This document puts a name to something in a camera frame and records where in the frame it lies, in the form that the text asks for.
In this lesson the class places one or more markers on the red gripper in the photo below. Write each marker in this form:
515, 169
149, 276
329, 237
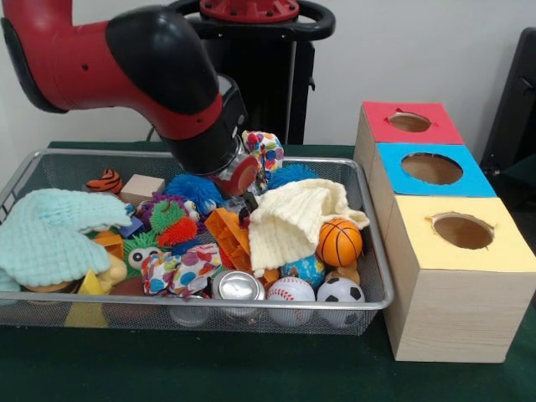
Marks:
241, 176

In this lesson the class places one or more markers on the cream waffle cloth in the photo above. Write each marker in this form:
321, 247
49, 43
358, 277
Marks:
289, 222

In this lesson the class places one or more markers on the mint green cloth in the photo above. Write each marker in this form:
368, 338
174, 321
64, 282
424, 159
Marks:
50, 239

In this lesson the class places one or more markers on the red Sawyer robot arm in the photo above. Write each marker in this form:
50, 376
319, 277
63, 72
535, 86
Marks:
126, 67

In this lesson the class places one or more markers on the shallow clear mesh bin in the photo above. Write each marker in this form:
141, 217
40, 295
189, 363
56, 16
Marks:
368, 311

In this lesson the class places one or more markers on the wooden box with three holes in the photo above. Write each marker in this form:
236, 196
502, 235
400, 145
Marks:
444, 310

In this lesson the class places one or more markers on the blue spiky ball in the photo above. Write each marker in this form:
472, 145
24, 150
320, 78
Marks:
291, 174
194, 191

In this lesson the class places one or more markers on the colourful spotted plush toy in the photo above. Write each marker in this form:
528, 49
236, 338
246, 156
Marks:
266, 151

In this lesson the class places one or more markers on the globe print ball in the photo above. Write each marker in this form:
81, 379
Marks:
306, 270

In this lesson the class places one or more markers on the small baseball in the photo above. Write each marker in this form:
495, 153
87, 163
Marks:
291, 289

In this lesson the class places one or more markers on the colourful patterned cloth pouch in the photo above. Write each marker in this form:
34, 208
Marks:
180, 270

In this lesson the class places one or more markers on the small orange basketball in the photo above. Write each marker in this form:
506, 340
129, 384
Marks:
339, 243

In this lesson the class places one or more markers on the purple spiky toy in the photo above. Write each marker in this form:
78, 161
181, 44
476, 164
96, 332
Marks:
144, 208

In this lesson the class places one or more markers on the green spiky toy with eyes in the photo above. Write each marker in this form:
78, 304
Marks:
141, 253

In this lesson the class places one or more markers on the small soccer ball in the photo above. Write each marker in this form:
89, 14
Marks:
340, 291

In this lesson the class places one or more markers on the dark green table cloth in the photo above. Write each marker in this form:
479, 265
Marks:
209, 368

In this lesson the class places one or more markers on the black chair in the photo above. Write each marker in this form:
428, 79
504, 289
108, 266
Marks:
515, 109

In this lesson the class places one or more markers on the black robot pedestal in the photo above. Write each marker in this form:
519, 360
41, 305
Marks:
276, 92

